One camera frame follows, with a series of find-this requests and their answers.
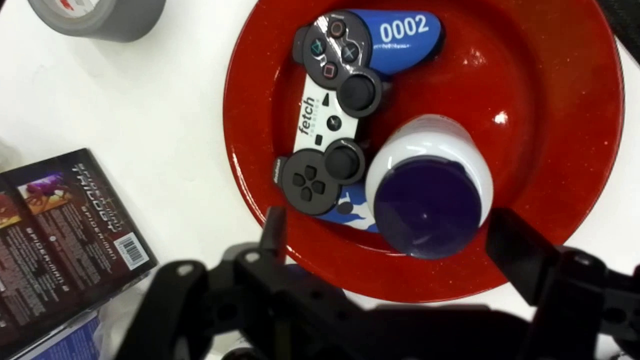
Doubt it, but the grey duct tape roll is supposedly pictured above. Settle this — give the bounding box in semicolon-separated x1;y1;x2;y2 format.
25;0;167;44

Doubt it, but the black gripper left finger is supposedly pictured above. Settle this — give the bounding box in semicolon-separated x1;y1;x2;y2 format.
116;205;315;360

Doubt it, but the red round plate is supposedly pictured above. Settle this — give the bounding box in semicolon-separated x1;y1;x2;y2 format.
222;0;625;307

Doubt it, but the dark video game case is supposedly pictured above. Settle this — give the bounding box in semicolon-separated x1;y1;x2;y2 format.
0;147;159;358

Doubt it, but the small bottle blue label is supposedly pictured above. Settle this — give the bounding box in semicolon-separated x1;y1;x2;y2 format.
25;308;103;360

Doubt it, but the blue grey game controller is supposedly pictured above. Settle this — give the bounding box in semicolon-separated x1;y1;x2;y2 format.
272;9;445;237

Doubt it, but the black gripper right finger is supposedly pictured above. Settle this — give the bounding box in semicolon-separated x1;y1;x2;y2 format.
484;207;640;360

